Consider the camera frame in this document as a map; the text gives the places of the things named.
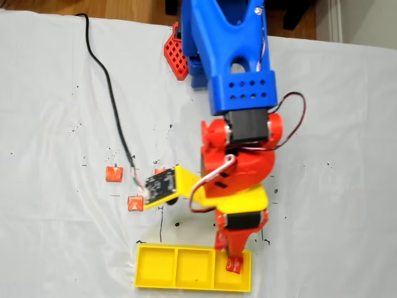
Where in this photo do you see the red candy with striped print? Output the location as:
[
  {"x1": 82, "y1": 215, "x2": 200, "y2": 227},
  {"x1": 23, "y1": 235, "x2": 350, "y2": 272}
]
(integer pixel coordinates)
[{"x1": 225, "y1": 256, "x2": 242, "y2": 274}]

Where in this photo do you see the yellow three-compartment box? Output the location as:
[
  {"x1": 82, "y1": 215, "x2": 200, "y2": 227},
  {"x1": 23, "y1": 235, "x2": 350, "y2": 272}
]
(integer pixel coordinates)
[{"x1": 134, "y1": 243, "x2": 252, "y2": 293}]

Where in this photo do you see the white tablecloth with ink marks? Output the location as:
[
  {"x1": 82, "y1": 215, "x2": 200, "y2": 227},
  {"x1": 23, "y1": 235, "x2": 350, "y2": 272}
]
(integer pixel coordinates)
[{"x1": 0, "y1": 9, "x2": 397, "y2": 298}]

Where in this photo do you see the black table clamp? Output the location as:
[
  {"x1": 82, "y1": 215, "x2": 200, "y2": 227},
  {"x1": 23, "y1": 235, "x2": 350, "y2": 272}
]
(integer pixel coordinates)
[{"x1": 172, "y1": 20, "x2": 184, "y2": 40}]

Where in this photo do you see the camera board on yellow mount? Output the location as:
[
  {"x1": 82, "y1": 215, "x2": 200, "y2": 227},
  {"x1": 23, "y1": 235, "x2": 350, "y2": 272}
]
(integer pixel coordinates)
[{"x1": 141, "y1": 164, "x2": 184, "y2": 209}]

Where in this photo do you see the servo cable at wrist joint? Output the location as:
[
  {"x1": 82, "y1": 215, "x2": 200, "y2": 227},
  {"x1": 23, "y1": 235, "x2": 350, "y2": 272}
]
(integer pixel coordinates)
[{"x1": 268, "y1": 91, "x2": 307, "y2": 151}]

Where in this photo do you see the black camera cable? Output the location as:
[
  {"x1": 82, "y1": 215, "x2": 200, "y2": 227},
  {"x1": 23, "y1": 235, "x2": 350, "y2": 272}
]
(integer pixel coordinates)
[{"x1": 74, "y1": 12, "x2": 146, "y2": 194}]

